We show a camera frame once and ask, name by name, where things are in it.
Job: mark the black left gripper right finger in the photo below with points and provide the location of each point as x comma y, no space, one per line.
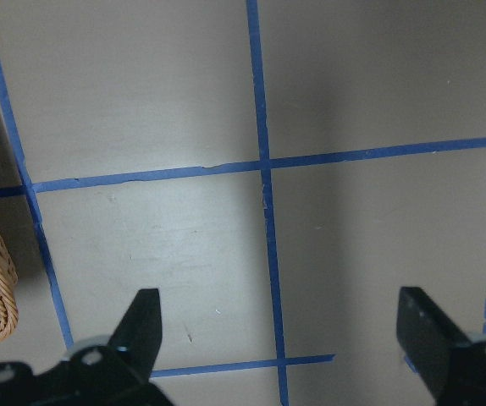
450,362

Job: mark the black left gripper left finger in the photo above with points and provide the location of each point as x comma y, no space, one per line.
113,370

